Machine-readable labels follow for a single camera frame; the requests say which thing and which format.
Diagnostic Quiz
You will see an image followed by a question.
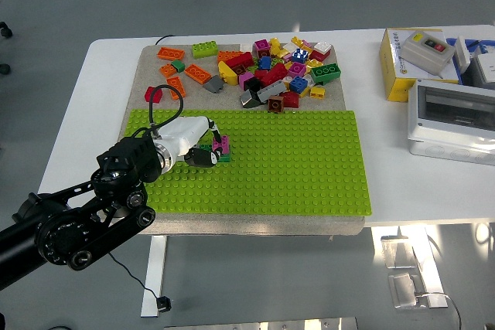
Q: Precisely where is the orange rectangular brick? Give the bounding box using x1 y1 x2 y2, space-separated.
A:
157 46 186 61
166 76 187 100
217 50 243 63
184 63 212 85

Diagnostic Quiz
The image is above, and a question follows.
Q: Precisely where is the blue box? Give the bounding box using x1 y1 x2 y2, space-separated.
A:
444 38 495 56

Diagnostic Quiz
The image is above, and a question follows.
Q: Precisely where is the yellow cardboard box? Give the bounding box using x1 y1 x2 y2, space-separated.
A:
378 28 461 103

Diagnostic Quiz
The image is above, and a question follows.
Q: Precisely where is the long grey brick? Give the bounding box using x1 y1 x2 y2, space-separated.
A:
256 79 288 104

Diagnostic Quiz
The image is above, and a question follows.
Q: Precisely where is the red rectangular brick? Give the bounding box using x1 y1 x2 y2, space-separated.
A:
225 52 255 76

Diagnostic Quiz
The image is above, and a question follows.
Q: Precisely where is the lime green studded baseplate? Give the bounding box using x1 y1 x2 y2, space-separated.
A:
118 109 373 217

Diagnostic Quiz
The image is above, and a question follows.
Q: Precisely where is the thin dark cable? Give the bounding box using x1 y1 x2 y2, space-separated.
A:
419 291 463 330

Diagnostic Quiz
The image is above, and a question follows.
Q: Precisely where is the grey-brown mat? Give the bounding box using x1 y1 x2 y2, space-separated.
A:
115 43 367 236

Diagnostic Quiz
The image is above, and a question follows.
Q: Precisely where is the small red brick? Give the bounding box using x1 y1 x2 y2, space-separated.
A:
144 86 163 104

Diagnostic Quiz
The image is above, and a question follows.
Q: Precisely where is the white table leg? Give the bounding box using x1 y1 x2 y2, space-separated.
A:
398 225 449 309
140 235 168 318

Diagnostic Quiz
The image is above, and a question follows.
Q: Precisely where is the white distribution enclosure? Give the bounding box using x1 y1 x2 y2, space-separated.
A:
406 78 495 167

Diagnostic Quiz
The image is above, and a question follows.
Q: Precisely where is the blue square brick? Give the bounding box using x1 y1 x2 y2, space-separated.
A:
288 76 309 94

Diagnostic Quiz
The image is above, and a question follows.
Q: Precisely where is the yellow rounded brick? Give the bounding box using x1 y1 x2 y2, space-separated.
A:
217 60 239 87

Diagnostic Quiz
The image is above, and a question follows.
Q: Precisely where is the large red brick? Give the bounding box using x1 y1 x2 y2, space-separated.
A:
254 63 289 87

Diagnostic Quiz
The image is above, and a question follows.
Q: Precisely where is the clear plastic block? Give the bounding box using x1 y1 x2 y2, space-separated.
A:
381 235 417 269
388 274 418 310

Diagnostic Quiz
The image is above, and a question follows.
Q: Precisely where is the grey sloped brick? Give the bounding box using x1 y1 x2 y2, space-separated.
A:
203 74 226 94

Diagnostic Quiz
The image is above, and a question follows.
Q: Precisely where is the dark green rectangular brick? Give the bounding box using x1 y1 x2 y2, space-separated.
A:
310 63 342 84
193 144 232 164

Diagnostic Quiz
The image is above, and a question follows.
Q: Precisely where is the white plastic part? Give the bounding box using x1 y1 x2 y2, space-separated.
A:
454 36 471 75

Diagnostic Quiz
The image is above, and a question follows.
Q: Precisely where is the lime green rectangular brick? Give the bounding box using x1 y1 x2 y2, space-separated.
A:
191 41 219 60

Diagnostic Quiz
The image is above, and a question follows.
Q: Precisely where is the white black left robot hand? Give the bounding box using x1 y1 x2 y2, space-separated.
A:
154 115 224 169

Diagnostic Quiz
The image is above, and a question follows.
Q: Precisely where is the black silver sloped brick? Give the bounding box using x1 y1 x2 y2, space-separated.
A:
239 89 261 109

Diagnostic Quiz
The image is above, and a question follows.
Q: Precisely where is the white wall socket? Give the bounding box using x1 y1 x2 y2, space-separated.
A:
473 53 495 83

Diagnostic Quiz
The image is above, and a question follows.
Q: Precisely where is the black cable with plug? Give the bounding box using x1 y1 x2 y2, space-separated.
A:
108 252 172 313

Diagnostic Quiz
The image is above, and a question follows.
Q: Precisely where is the red sloped brick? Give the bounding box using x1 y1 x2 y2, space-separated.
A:
278 90 301 109

